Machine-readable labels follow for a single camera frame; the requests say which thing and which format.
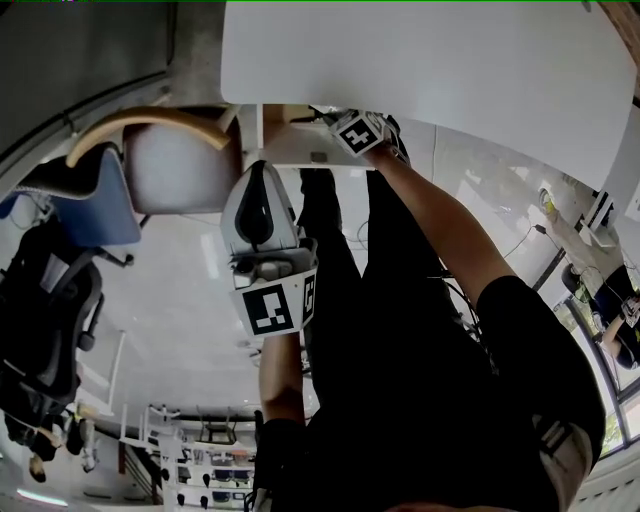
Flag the chair with wooden armrest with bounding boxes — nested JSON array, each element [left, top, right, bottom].
[[66, 104, 247, 217]]

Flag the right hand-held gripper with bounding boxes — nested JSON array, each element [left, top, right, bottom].
[[327, 109, 402, 159]]

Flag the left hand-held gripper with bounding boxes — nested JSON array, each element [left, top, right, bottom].
[[219, 160, 320, 340]]

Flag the person's right forearm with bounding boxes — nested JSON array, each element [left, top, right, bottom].
[[361, 141, 520, 302]]

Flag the white desk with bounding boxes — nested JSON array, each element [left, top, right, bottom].
[[219, 0, 639, 195]]

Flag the person's left forearm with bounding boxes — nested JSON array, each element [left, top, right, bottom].
[[256, 327, 307, 427]]

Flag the black office chair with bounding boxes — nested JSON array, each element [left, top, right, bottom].
[[0, 216, 137, 417]]

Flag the blue chair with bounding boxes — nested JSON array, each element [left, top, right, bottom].
[[0, 141, 145, 250]]

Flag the person's black clothed body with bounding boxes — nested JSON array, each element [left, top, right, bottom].
[[251, 166, 610, 512]]

